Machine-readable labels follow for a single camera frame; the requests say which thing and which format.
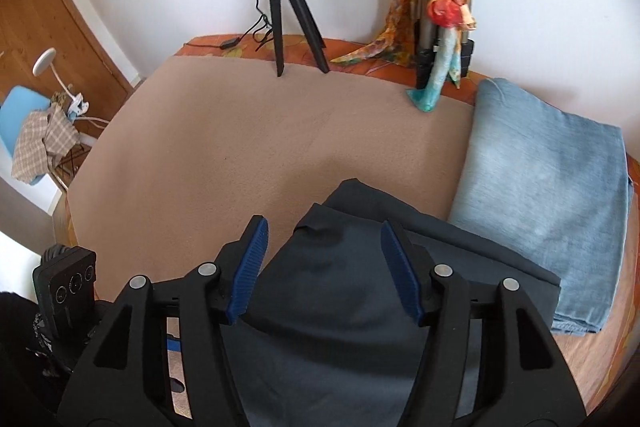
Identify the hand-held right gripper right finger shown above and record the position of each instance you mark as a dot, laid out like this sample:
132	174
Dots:
400	267

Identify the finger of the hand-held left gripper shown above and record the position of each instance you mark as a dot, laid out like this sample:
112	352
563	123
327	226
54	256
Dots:
173	345

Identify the beige checked cloth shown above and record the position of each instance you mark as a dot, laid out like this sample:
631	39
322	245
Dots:
40	142

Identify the wooden door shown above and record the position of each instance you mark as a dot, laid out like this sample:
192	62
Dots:
50	22

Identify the colourful orange scarf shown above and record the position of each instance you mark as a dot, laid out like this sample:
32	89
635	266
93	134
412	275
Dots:
450	7

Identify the white desk lamp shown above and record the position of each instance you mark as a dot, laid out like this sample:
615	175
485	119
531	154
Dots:
44	59

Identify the light blue chair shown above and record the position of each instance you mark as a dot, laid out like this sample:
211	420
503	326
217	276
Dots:
20	104

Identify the small black tripod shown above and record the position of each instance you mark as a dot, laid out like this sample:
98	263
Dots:
277	7

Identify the blue jeans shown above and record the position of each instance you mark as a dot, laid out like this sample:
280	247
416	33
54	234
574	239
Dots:
540	187

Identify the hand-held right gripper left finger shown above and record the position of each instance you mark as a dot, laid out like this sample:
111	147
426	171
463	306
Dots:
247	267

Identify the black pants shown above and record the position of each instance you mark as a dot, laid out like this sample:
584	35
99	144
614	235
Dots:
340	297

